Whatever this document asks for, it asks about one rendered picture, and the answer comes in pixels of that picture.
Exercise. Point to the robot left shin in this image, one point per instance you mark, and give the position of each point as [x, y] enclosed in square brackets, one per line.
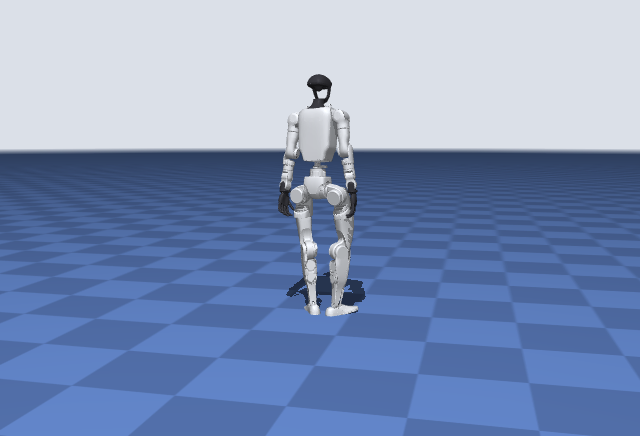
[309, 268]

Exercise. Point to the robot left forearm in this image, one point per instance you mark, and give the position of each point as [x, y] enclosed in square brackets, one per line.
[287, 173]

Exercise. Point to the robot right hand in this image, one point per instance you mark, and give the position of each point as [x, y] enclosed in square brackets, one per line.
[352, 191]

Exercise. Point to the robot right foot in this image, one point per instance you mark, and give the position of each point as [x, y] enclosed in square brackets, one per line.
[344, 309]

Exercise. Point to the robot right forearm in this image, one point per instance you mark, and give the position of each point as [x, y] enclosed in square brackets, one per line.
[348, 167]

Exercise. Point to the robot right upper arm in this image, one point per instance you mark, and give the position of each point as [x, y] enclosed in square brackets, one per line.
[342, 119]

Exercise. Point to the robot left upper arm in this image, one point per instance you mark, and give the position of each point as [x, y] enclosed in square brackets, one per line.
[292, 152]

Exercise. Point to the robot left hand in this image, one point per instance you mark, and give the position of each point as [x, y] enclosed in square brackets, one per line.
[284, 200]

